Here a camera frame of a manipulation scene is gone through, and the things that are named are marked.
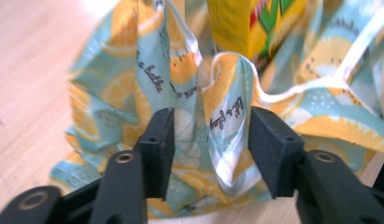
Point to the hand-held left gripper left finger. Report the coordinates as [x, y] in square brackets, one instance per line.
[158, 155]

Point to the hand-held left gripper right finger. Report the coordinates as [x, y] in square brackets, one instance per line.
[273, 152]

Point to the fruit-print blue yellow cloth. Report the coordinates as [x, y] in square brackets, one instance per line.
[124, 93]

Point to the yellow carton box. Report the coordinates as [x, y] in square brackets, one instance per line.
[252, 25]

